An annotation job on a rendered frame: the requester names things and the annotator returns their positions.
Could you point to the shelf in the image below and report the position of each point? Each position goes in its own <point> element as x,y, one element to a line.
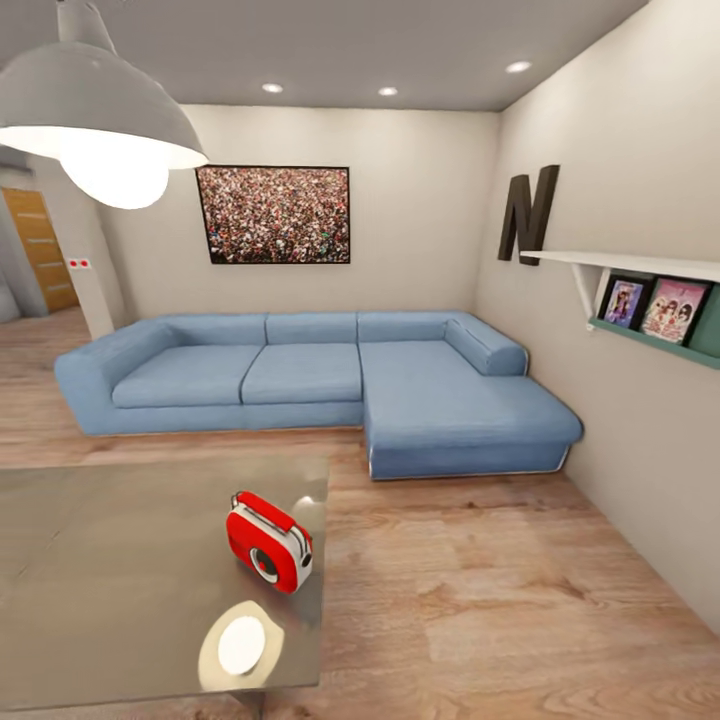
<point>704,347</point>

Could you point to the door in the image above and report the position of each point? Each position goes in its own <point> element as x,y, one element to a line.
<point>40,242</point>

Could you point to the coffee table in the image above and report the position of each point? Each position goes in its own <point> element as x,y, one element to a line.
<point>118,584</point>

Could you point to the room light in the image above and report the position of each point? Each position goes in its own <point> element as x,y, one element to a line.
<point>80,83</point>

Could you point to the picture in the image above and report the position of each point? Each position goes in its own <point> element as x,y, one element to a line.
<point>623,300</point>
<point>256,214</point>
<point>672,308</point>

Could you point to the radio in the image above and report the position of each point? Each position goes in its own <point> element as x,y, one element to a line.
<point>270,542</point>

